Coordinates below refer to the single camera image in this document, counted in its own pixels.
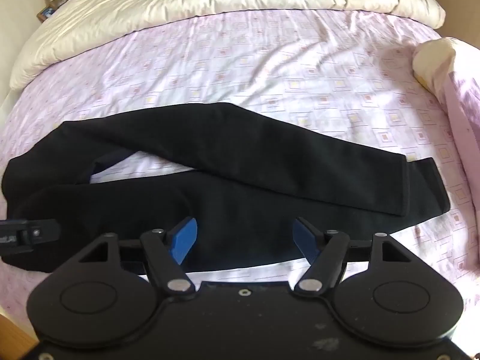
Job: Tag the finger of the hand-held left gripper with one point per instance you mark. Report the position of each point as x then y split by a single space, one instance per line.
37 232

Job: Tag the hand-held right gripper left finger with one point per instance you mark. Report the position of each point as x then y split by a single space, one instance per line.
184 239

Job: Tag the cream pillow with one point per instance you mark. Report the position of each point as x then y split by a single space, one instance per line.
435 58

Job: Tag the cream duvet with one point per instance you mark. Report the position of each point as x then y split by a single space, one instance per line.
180 3

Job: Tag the wooden bed frame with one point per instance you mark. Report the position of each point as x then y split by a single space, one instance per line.
15 339

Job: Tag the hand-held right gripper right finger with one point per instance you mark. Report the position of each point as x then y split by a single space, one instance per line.
302 238

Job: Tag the black pants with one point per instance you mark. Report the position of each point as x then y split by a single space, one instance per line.
225 195

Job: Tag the pink patterned bed sheet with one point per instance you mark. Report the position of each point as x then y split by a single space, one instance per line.
285 82

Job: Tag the wooden picture frame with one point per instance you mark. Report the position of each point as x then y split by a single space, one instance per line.
46 12

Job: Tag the pink striped pillowcase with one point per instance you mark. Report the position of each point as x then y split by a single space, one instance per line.
465 127

